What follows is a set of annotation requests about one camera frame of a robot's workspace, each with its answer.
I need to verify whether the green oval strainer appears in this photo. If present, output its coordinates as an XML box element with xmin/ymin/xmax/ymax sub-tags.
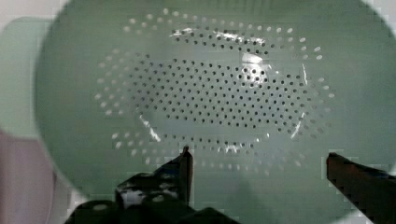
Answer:
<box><xmin>0</xmin><ymin>0</ymin><xmax>396</xmax><ymax>224</ymax></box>

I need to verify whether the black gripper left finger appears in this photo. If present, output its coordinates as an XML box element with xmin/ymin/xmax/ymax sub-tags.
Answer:
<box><xmin>115</xmin><ymin>146</ymin><xmax>193</xmax><ymax>208</ymax></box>

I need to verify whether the pink round plate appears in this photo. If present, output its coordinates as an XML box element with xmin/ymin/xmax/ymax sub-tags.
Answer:
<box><xmin>0</xmin><ymin>133</ymin><xmax>70</xmax><ymax>224</ymax></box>

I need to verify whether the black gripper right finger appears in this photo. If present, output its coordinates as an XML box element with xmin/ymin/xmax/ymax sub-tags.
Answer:
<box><xmin>326</xmin><ymin>152</ymin><xmax>396</xmax><ymax>224</ymax></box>

